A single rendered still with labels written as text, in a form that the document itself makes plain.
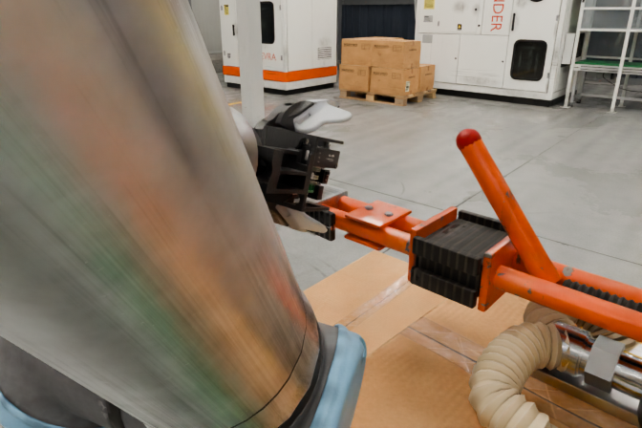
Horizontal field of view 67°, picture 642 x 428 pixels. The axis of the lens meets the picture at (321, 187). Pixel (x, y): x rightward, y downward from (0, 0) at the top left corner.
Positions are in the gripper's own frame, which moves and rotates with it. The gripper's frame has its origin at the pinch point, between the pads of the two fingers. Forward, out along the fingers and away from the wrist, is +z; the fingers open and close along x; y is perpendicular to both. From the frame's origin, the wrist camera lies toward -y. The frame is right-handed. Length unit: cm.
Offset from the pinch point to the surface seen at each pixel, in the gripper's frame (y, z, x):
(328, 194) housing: 1.0, 1.4, -3.3
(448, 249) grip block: 19.1, -6.9, -4.2
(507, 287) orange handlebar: 24.5, -5.3, -6.1
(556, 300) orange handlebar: 28.5, -6.1, -5.8
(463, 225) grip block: 18.2, 0.6, -2.6
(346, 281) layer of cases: -29, 78, -37
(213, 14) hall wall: -791, 747, 217
